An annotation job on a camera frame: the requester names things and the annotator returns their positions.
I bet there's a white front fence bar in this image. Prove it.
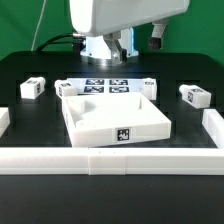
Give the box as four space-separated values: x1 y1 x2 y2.
0 147 224 175

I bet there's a white cable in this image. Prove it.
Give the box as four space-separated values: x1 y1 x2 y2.
30 0 48 52

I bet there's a white right fence piece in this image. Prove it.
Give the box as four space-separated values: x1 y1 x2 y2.
202 109 224 149

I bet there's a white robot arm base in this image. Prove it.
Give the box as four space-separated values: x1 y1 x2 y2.
80 28 139 66

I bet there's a white marker tag sheet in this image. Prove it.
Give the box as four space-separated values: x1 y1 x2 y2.
68 78 143 95

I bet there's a white fence piece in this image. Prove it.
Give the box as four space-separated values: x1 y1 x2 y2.
202 109 224 149
0 107 10 137

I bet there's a black cable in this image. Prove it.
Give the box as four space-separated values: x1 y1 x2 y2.
35 32 88 53

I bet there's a white square tabletop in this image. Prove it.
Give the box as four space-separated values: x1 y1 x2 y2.
62 92 171 147

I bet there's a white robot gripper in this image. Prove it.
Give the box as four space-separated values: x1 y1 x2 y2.
69 0 190 64

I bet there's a white left fence piece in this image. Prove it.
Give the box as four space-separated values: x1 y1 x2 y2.
0 107 10 137

